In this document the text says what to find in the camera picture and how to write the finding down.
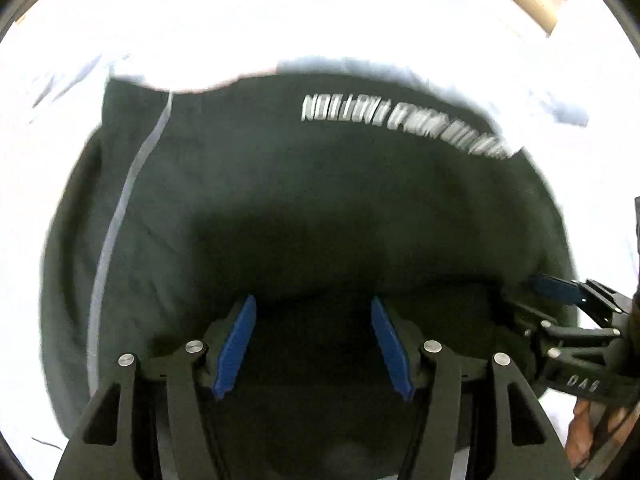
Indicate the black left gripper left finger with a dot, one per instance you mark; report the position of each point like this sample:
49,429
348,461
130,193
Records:
159,418

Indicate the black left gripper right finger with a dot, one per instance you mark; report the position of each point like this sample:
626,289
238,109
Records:
484,407

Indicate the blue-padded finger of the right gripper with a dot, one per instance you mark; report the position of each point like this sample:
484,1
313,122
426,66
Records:
599,302

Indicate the right hand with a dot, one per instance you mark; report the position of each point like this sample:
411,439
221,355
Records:
579,447

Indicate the grey blanket with pink fruits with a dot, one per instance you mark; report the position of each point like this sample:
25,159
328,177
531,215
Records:
570,101

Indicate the black garment with grey stripes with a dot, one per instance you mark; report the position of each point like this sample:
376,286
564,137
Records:
314,194

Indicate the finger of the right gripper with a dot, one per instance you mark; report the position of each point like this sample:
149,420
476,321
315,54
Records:
530,334

